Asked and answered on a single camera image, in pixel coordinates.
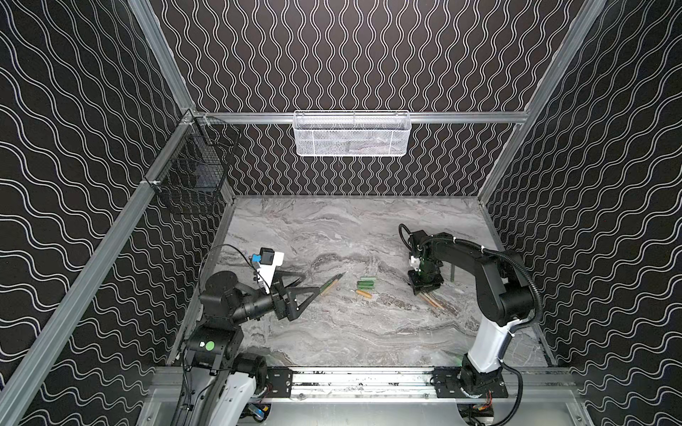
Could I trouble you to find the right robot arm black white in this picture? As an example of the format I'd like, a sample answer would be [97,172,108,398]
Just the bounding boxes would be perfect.
[399,225,543,397]

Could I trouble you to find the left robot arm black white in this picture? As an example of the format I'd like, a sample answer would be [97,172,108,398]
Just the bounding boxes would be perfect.
[170,271,321,425]

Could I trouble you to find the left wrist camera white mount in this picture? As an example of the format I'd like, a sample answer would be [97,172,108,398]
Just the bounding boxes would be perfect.
[250,248,284,294]

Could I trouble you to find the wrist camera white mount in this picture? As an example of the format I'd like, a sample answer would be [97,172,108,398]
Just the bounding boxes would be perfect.
[410,256,421,271]
[250,248,284,294]

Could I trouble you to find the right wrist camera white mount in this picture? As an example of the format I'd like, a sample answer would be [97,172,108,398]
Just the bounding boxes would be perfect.
[410,256,421,271]

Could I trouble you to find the black wire basket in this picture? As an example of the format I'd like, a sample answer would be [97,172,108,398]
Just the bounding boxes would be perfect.
[151,115,243,217]

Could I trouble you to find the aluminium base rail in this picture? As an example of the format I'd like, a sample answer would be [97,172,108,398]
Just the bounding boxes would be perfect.
[146,367,580,404]

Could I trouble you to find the white wire mesh basket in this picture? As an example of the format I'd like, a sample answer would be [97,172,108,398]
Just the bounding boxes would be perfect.
[292,116,412,157]

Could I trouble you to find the aluminium left horizontal rail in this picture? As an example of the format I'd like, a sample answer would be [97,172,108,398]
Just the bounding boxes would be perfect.
[1,114,193,425]

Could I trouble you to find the aluminium horizontal rail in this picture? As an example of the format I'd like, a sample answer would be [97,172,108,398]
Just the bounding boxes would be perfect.
[1,114,193,425]
[195,111,529,125]

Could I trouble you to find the aluminium back horizontal rail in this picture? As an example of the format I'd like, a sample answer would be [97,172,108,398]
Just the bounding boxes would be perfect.
[195,111,529,125]

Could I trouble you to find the aluminium corner frame post left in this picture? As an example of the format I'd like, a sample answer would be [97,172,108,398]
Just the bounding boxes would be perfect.
[129,0,195,111]

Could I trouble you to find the aluminium corner frame post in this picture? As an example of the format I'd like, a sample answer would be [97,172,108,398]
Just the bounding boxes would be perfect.
[478,0,606,206]
[129,0,195,111]

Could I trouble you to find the aluminium corner frame post right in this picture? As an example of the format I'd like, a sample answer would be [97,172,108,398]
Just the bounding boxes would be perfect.
[478,0,606,206]

